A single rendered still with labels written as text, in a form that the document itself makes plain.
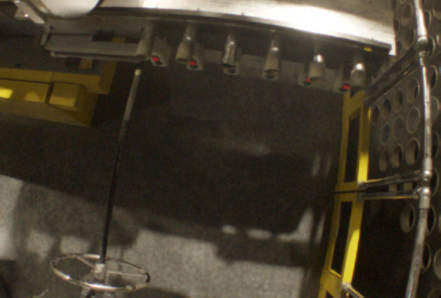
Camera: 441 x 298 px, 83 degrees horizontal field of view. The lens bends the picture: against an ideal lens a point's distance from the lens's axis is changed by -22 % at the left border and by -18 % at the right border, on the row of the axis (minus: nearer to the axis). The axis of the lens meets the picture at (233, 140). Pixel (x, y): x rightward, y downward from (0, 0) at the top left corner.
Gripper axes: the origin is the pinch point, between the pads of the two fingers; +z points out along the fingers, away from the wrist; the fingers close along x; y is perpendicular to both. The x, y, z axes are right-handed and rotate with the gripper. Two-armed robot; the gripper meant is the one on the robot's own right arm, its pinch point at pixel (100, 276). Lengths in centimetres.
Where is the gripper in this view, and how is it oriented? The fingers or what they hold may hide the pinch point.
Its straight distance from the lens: 122.0
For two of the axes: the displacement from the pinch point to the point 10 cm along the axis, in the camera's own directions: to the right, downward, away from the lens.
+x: 9.9, 1.5, -0.4
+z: 1.6, -9.7, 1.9
